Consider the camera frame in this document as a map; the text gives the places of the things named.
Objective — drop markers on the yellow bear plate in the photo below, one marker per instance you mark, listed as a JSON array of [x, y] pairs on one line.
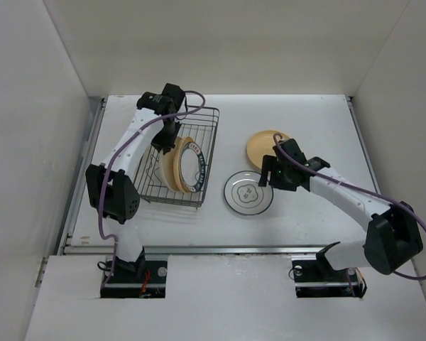
[[261, 144]]

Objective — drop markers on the white plate dark green band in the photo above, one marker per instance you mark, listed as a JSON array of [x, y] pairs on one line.
[[193, 167]]

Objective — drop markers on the grey wire dish rack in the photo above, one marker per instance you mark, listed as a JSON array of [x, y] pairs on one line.
[[202, 128]]

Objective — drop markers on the yellow plate in rack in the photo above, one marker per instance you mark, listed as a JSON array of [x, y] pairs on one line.
[[179, 144]]

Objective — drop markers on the cream white plate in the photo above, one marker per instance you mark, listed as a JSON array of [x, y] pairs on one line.
[[166, 168]]

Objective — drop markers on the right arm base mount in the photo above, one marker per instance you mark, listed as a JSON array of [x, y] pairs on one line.
[[317, 279]]

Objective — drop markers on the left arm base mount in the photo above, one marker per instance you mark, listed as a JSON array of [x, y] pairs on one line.
[[151, 283]]

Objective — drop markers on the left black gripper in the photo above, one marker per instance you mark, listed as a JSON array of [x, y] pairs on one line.
[[160, 143]]

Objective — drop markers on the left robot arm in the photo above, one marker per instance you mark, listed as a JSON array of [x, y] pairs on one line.
[[110, 185]]

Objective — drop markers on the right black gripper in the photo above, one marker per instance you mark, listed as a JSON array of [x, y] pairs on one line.
[[270, 163]]

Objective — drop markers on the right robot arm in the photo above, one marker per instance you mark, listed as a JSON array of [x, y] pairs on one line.
[[392, 236]]

